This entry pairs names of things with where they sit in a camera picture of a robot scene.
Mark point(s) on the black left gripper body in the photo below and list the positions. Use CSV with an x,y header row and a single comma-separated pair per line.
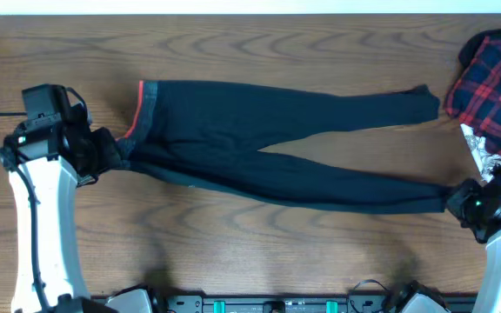
x,y
83,167

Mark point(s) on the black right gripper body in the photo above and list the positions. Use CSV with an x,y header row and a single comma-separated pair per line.
x,y
484,223

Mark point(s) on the black leggings red waistband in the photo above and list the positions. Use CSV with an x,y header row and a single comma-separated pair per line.
x,y
216,136

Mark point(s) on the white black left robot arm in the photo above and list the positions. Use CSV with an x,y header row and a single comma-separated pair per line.
x,y
49,273

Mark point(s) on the white patterned cloth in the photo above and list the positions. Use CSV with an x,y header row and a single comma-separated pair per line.
x,y
485,161

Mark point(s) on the red navy plaid garment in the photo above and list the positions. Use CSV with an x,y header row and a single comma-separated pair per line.
x,y
475,98

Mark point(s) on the black mounting rail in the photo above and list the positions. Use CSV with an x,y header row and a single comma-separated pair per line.
x,y
193,303

